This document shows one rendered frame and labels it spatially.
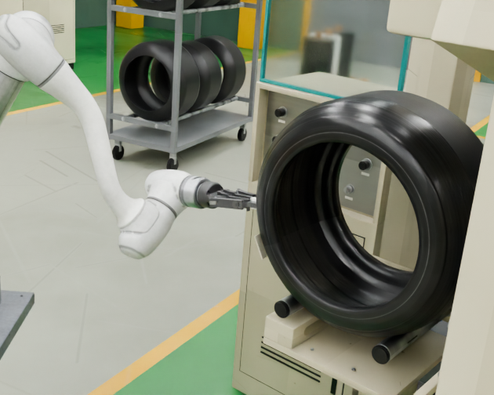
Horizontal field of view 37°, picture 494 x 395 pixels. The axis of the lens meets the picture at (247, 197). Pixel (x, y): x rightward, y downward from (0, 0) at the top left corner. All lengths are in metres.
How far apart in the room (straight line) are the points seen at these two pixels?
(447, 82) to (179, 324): 2.05
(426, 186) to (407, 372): 0.53
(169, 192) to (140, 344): 1.41
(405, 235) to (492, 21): 1.05
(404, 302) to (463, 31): 0.74
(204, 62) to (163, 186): 3.72
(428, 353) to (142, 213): 0.83
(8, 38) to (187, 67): 3.59
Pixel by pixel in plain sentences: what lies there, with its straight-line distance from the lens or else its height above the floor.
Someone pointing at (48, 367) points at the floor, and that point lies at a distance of 3.24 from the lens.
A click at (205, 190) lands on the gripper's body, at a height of 1.10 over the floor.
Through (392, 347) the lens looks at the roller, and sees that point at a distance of 1.72.
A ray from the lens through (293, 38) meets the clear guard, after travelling 2.53.
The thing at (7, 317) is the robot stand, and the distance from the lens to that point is 2.30.
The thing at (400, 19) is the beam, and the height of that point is 1.66.
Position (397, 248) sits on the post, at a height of 0.99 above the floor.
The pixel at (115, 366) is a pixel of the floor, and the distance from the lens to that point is 3.23.
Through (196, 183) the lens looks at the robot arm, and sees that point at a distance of 2.03.
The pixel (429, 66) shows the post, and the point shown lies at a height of 1.49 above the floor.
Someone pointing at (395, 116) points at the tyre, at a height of 1.43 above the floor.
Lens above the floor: 1.78
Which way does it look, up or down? 20 degrees down
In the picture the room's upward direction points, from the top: 5 degrees clockwise
